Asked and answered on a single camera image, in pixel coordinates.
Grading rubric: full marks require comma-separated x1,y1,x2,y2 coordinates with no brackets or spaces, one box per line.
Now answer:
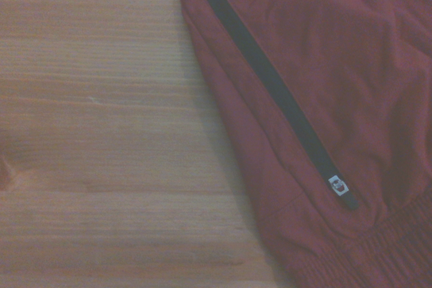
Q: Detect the dark red shorts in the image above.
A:
168,0,432,288

